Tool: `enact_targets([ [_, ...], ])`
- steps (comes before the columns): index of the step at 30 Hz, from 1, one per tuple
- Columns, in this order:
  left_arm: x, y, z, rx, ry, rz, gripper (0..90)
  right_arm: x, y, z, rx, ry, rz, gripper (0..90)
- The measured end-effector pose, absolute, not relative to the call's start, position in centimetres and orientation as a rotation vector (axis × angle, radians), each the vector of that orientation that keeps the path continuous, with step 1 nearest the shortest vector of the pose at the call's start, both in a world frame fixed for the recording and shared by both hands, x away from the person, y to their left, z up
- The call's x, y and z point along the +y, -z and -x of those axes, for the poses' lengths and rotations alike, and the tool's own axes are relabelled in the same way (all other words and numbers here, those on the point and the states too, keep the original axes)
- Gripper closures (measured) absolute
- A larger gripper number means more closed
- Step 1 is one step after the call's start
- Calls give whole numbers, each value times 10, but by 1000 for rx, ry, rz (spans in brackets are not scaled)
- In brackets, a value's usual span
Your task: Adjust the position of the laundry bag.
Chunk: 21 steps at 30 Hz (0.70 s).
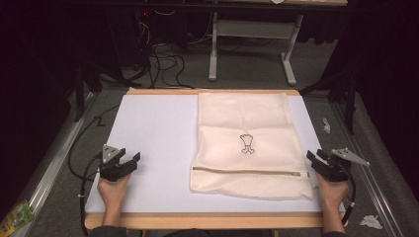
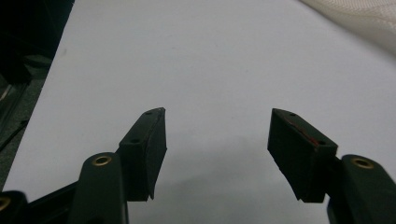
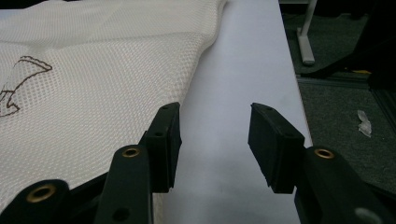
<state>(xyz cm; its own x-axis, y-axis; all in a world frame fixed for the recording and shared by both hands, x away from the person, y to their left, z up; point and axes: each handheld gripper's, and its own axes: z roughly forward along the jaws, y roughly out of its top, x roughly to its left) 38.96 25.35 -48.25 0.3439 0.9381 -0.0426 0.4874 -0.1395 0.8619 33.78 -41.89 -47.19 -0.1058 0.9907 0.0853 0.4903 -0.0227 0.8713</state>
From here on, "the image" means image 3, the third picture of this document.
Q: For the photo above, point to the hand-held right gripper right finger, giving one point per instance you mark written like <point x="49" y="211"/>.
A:
<point x="274" y="149"/>

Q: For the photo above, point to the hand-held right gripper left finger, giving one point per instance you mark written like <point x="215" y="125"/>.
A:
<point x="163" y="146"/>

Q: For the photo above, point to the black stand with dark curtain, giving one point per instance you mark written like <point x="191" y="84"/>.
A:
<point x="373" y="40"/>

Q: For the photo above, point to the small crumpled white paper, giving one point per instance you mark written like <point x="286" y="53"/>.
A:
<point x="364" y="124"/>

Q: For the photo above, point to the cream mesh laundry bag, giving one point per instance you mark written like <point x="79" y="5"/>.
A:
<point x="93" y="93"/>

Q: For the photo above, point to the white metal desk frame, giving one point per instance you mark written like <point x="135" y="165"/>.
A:
<point x="306" y="40"/>

